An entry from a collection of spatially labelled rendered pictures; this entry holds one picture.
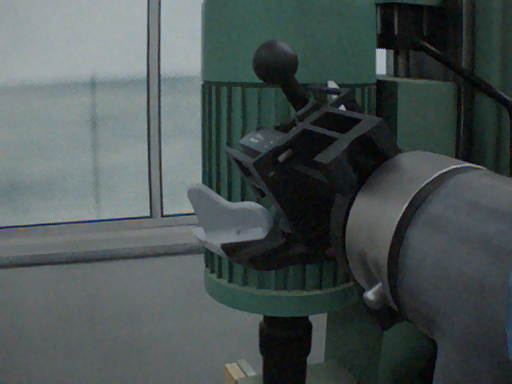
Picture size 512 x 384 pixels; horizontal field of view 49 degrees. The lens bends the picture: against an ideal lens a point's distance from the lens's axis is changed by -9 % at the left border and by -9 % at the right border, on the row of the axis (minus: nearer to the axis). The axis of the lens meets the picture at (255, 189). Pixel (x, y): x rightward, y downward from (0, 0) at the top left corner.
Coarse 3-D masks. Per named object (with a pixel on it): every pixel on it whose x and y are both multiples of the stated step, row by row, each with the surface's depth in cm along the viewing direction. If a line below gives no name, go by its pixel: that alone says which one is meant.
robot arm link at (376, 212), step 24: (384, 168) 27; (408, 168) 26; (432, 168) 25; (360, 192) 27; (384, 192) 25; (408, 192) 24; (360, 216) 26; (384, 216) 25; (360, 240) 26; (384, 240) 24; (360, 264) 26; (384, 264) 24; (384, 288) 25
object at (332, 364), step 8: (336, 360) 73; (312, 368) 72; (320, 368) 72; (328, 368) 72; (336, 368) 71; (344, 368) 71; (248, 376) 70; (256, 376) 70; (312, 376) 70; (320, 376) 70; (328, 376) 70; (336, 376) 69; (344, 376) 69; (352, 376) 69
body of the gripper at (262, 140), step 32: (320, 96) 37; (352, 96) 34; (256, 128) 37; (288, 128) 37; (320, 128) 31; (352, 128) 31; (384, 128) 28; (256, 160) 33; (288, 160) 34; (320, 160) 28; (352, 160) 29; (384, 160) 29; (256, 192) 38; (288, 192) 34; (320, 192) 32; (352, 192) 28; (288, 224) 35; (320, 224) 35; (320, 256) 36
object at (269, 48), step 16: (256, 48) 44; (272, 48) 43; (288, 48) 43; (256, 64) 44; (272, 64) 43; (288, 64) 43; (272, 80) 44; (288, 80) 45; (288, 96) 45; (304, 96) 45; (432, 368) 58
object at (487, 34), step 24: (480, 0) 57; (504, 0) 55; (480, 24) 57; (504, 24) 55; (480, 48) 58; (504, 48) 56; (480, 72) 58; (504, 72) 56; (480, 96) 59; (480, 120) 59; (504, 120) 57; (480, 144) 59; (504, 144) 58; (504, 168) 59
